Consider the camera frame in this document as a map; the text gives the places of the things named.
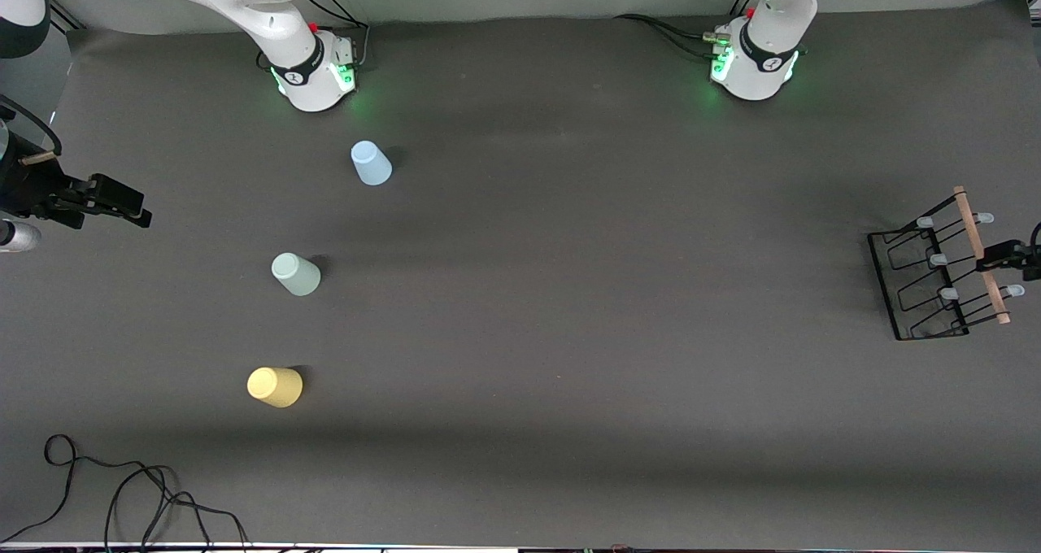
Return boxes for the black right arm base cable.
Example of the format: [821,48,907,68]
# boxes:
[303,0,372,71]

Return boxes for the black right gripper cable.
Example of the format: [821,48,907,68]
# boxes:
[0,94,64,155]

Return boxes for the black wire cup holder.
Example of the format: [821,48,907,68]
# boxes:
[868,185,1026,342]

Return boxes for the light blue plastic cup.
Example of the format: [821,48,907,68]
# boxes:
[351,140,393,186]

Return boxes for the pale green plastic cup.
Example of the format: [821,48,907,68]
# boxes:
[271,252,321,297]

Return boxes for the black left arm base cable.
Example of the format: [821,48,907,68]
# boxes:
[614,13,729,59]

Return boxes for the yellow plastic cup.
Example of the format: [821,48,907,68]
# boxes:
[246,366,303,409]

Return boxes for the dark grey table mat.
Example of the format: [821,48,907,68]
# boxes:
[0,0,1041,551]

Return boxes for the black arm base cable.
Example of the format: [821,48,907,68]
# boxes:
[614,13,729,59]
[303,0,372,71]

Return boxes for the thin black loose cable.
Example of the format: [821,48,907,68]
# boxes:
[0,433,176,544]
[104,465,250,552]

